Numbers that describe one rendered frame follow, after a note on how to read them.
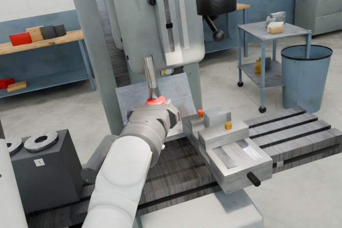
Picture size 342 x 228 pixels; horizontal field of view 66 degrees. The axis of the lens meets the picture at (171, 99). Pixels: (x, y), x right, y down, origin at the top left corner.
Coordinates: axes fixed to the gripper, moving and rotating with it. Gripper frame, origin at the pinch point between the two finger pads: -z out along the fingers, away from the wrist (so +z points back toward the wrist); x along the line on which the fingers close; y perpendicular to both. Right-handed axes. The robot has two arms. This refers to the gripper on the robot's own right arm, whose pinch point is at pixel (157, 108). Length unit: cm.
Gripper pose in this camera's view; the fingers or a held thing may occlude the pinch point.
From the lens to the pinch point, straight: 65.7
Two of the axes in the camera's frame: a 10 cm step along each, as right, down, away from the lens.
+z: -1.8, 4.5, -8.8
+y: 1.4, 8.9, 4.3
